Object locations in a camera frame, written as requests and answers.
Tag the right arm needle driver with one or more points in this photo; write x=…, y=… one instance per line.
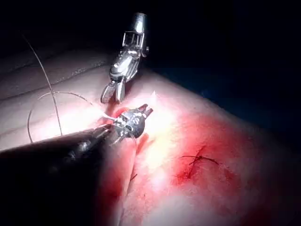
x=124, y=63

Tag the left arm needle driver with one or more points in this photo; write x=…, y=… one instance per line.
x=131, y=124

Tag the tissue pad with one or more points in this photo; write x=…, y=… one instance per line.
x=188, y=200

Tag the dark left arm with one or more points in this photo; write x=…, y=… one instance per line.
x=47, y=169

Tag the black thread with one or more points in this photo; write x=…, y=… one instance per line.
x=70, y=92

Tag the left arm needle driver jaw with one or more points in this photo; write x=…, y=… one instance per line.
x=149, y=112
x=143, y=109

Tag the black stitching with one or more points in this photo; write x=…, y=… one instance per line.
x=198, y=158

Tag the dark right arm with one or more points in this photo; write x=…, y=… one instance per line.
x=140, y=22

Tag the right arm needle driver jaw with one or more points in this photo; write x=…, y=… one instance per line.
x=108, y=93
x=121, y=91

